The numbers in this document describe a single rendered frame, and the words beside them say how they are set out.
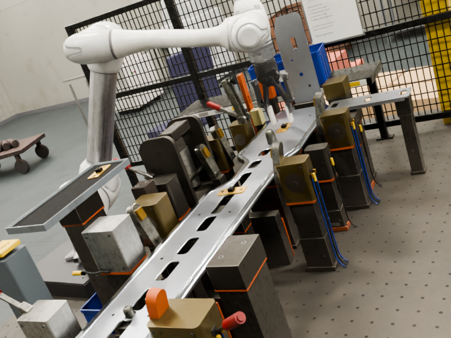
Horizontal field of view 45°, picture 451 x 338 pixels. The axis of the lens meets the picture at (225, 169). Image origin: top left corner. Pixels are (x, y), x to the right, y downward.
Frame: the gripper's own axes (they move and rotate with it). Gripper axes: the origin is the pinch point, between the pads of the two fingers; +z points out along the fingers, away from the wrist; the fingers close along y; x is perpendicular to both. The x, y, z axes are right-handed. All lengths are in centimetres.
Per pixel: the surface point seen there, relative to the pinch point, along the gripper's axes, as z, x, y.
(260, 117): 1.3, 6.1, -10.9
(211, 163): 0.7, -33.0, -12.3
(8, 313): 105, 17, -234
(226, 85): -15.0, -1.8, -15.6
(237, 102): -7.3, 0.7, -14.8
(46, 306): -1, -104, -16
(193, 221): 5, -62, -5
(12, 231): -11, -88, -38
